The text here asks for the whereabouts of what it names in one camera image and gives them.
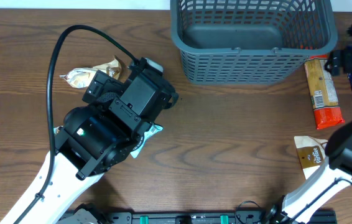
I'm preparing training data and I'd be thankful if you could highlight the orange tan cracker pack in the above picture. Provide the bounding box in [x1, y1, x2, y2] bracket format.
[304, 55, 345, 129]

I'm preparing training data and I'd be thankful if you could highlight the grey plastic basket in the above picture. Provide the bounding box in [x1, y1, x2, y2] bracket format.
[170, 0, 338, 85]

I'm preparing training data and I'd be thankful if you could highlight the tan brown pouch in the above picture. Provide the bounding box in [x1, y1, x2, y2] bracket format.
[294, 136, 328, 179]

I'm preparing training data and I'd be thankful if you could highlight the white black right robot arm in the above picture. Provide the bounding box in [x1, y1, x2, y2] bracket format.
[261, 25, 352, 223]

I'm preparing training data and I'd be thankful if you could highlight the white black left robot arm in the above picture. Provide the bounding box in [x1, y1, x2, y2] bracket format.
[2, 58, 178, 223]

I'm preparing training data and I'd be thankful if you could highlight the light teal snack packet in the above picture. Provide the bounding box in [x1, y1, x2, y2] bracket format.
[130, 124, 163, 159]

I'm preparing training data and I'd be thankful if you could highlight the crumpled tan snack bag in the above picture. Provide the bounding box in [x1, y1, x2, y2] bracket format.
[60, 57, 122, 89]

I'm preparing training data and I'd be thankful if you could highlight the tan brown cookie bag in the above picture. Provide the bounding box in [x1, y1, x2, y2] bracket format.
[53, 126, 63, 135]

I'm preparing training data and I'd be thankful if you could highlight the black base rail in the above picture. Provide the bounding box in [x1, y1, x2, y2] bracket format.
[57, 203, 338, 224]

